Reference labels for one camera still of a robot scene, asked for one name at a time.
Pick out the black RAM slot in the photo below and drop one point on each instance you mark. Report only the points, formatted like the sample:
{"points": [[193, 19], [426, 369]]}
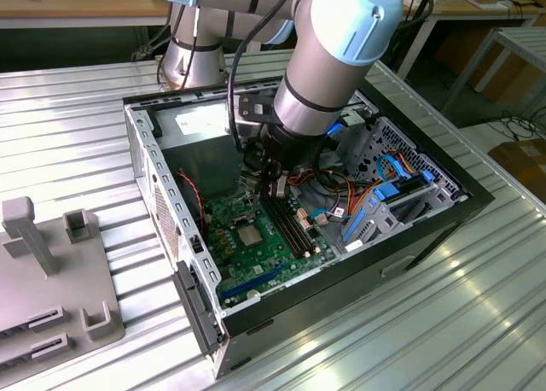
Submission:
{"points": [[279, 220], [293, 220], [283, 220], [288, 220]]}

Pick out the grey metal frame table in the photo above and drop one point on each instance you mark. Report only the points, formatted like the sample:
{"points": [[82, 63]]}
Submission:
{"points": [[524, 45]]}

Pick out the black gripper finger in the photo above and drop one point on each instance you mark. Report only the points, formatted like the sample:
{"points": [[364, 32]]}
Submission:
{"points": [[266, 182], [282, 187]]}

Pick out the black stand leg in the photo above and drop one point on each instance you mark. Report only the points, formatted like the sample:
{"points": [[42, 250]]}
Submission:
{"points": [[404, 45]]}

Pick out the large brown cardboard box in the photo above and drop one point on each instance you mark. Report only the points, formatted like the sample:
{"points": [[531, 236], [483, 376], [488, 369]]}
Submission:
{"points": [[507, 81]]}

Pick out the CPU socket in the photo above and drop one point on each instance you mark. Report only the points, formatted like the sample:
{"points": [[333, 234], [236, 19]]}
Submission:
{"points": [[251, 249]]}

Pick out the small cardboard box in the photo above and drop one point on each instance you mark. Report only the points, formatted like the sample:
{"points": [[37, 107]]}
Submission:
{"points": [[520, 160]]}

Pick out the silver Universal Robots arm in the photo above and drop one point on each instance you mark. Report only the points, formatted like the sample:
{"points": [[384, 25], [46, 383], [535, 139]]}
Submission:
{"points": [[324, 66]]}

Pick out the grey metal disk bay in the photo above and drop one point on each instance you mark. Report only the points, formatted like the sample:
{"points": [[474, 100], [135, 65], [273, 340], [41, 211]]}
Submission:
{"points": [[441, 196]]}

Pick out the long wooden desk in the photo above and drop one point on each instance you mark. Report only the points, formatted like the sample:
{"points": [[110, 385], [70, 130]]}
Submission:
{"points": [[64, 2]]}

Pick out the black camera bracket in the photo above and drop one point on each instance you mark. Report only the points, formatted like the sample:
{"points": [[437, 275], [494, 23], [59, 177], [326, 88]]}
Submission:
{"points": [[247, 103]]}

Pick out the pale blue SATA plug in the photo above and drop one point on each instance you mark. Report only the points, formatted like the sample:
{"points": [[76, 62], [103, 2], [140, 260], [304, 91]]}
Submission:
{"points": [[320, 218]]}

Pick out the black open PC case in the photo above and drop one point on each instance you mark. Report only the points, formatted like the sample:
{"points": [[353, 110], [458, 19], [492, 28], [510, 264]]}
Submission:
{"points": [[324, 305]]}

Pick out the blue expansion slot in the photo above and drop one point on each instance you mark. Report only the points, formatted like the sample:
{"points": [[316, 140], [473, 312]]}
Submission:
{"points": [[256, 280]]}

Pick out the grey parts rack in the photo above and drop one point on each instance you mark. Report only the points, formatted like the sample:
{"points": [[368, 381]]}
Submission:
{"points": [[51, 288]]}

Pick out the round coin cell battery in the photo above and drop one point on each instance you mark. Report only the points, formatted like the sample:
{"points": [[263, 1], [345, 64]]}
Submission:
{"points": [[253, 295]]}

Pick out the green motherboard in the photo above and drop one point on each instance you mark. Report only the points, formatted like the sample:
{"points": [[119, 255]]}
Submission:
{"points": [[273, 258]]}

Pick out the grey power supply unit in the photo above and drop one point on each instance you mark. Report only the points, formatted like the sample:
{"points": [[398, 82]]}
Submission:
{"points": [[200, 165]]}

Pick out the silver CPU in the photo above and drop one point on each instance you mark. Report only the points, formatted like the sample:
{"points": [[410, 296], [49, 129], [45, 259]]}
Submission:
{"points": [[250, 236]]}

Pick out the black expansion card latch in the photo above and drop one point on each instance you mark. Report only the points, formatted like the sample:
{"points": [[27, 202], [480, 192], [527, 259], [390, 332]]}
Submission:
{"points": [[192, 305]]}

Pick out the black case fan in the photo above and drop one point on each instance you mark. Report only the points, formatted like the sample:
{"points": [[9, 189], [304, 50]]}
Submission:
{"points": [[185, 203]]}

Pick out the blue disk carrier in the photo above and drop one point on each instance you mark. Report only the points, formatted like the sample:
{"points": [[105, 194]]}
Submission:
{"points": [[386, 192]]}

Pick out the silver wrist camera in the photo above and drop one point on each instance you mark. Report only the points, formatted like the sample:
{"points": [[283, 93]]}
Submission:
{"points": [[247, 128]]}

